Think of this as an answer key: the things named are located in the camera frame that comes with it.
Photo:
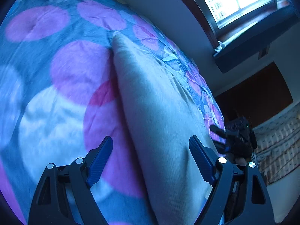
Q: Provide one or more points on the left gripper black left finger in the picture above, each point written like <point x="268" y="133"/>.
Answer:
<point x="50" y="203"/>

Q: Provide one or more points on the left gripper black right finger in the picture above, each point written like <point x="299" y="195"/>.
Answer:
<point x="238" y="196"/>

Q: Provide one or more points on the operator right hand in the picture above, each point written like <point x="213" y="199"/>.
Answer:
<point x="242" y="161"/>

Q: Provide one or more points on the patterned white fabric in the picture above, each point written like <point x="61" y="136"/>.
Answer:
<point x="277" y="152"/>

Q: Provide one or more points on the dark wooden cabinet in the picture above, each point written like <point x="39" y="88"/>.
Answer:
<point x="258" y="98"/>

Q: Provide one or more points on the polka dot bedspread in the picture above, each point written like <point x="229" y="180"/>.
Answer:
<point x="60" y="98"/>

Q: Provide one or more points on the bright window with frame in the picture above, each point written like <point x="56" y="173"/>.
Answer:
<point x="230" y="18"/>

